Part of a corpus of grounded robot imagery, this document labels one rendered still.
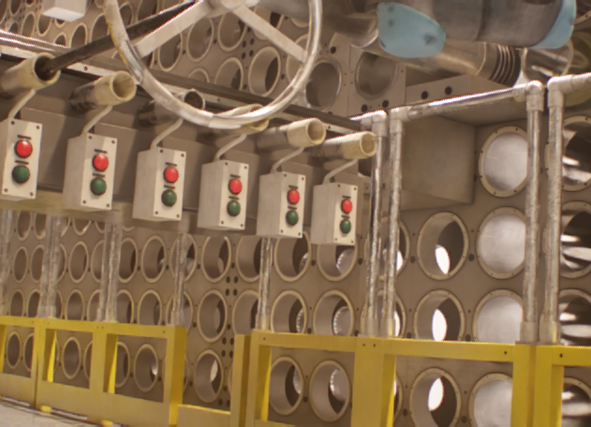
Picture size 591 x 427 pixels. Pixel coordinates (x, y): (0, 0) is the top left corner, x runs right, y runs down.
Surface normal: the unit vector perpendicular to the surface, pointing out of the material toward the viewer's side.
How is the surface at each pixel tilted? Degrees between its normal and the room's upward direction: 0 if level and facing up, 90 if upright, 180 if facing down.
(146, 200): 90
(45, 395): 90
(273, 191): 90
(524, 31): 150
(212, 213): 90
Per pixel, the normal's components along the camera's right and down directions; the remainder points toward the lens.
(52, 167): 0.65, -0.05
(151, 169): -0.76, -0.12
